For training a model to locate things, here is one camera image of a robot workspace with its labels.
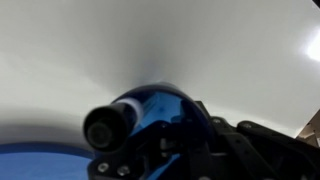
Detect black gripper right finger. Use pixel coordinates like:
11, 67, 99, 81
186, 99, 320, 180

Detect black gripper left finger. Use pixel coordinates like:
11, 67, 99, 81
87, 118, 204, 180

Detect blue plastic cup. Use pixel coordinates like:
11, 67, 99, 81
111, 82, 215, 180

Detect black white Expo marker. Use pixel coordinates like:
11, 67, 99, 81
82, 96, 148, 155

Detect tilted flat cardboard box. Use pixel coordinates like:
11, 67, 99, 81
294, 109, 320, 148

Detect blue round plate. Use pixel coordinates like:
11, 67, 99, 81
0, 142, 96, 180

